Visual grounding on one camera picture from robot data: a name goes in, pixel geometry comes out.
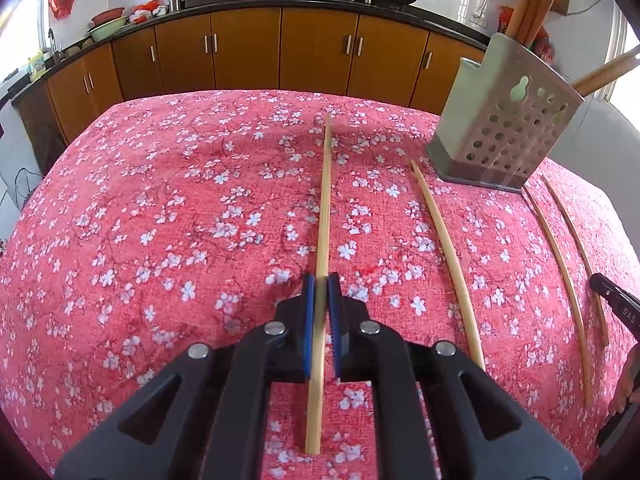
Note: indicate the person's right hand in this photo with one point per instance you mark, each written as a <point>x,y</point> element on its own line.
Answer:
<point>627,380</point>

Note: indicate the yellow detergent bottle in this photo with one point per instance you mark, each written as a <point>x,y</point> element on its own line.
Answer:
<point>38,64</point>

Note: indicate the red bags on bottles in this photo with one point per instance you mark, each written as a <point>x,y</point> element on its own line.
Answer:
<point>505,17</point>

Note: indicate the red basin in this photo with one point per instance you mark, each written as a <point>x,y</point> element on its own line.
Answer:
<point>107,15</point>

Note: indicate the wooden base cabinets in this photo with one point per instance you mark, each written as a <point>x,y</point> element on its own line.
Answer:
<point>245,50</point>

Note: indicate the hanging red plastic bag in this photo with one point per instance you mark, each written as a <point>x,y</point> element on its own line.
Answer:
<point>62,0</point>

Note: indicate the perforated steel chopstick holder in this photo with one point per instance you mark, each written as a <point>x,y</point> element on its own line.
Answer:
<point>500,130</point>

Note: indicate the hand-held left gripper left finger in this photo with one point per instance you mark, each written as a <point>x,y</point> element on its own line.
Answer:
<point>307,330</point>

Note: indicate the large sliding window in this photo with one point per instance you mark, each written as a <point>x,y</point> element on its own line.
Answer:
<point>617,25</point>

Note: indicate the kitchen faucet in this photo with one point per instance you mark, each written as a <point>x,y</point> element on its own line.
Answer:
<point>52,42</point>

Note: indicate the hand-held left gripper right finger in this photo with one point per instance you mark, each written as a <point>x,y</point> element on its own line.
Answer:
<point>337,330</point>

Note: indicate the red floral tablecloth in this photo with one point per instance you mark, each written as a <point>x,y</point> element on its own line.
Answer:
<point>175,210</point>

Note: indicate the black kitchen countertop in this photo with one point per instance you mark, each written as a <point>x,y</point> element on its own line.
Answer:
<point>225,4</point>

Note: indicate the wall socket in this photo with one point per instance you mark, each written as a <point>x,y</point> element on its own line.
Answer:
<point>478,20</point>

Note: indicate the green basin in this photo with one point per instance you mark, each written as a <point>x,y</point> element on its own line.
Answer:
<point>107,31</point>

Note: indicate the small kitchen window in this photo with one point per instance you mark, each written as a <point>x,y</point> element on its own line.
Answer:
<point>42,10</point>

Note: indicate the red and white bag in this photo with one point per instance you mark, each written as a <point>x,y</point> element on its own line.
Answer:
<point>149,10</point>

